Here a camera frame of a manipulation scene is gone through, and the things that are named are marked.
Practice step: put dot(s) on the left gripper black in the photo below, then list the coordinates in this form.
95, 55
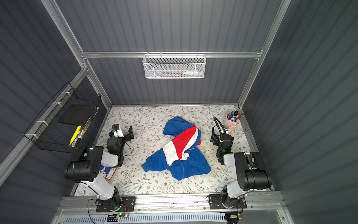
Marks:
124, 136

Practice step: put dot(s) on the white wire mesh basket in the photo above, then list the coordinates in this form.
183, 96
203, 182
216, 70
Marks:
183, 67

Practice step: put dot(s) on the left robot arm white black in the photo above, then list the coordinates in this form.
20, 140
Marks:
85, 168

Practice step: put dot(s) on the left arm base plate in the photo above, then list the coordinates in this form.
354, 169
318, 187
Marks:
126, 204

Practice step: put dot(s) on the yellow marker in basket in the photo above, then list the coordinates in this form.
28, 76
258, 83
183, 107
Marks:
76, 133

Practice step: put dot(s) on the black wire wall basket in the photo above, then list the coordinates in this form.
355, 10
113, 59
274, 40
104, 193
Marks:
62, 126

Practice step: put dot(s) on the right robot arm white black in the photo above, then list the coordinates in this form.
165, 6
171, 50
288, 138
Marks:
250, 169

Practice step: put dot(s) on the black notebook in basket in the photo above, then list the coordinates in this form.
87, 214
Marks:
77, 115

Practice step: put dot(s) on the blue picture book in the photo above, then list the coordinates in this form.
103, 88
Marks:
107, 173

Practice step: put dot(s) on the blue red white jacket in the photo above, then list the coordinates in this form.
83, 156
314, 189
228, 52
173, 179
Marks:
180, 155

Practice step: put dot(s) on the pink pen cup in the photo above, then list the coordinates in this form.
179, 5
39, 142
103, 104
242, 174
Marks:
232, 120

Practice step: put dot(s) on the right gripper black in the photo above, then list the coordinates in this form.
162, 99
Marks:
217, 138

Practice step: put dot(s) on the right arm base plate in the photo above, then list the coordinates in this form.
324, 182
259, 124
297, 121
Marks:
217, 202

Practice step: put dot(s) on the floral table mat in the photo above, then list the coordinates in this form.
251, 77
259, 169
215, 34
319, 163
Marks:
148, 123

